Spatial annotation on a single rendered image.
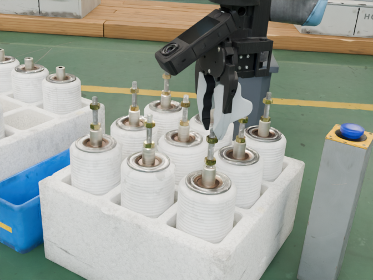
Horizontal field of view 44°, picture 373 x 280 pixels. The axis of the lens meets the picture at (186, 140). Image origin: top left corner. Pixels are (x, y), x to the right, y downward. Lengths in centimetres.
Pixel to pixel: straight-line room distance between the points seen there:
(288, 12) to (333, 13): 160
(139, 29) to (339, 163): 199
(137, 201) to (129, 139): 17
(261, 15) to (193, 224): 33
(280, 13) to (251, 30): 56
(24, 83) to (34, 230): 43
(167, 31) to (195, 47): 205
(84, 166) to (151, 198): 14
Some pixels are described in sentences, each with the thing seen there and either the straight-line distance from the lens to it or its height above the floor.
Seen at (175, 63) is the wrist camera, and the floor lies 47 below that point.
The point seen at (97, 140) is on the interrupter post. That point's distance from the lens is 87.
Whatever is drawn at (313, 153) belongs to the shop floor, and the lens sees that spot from 151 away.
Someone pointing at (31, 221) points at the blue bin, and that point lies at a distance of 100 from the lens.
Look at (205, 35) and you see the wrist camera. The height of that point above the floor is 50.
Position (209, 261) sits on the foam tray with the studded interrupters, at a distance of 74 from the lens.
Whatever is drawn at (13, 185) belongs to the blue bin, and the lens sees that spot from 107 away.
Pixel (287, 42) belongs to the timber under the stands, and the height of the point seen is 4.
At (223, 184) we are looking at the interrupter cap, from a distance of 76.
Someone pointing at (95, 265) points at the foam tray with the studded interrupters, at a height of 5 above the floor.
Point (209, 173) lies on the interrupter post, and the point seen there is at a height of 28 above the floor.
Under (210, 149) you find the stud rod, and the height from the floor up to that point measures 31.
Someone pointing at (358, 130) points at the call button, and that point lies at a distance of 84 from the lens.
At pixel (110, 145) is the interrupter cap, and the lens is 87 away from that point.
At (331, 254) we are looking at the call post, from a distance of 94.
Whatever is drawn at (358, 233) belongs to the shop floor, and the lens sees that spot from 118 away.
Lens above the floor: 64
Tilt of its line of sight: 25 degrees down
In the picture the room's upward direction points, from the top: 4 degrees clockwise
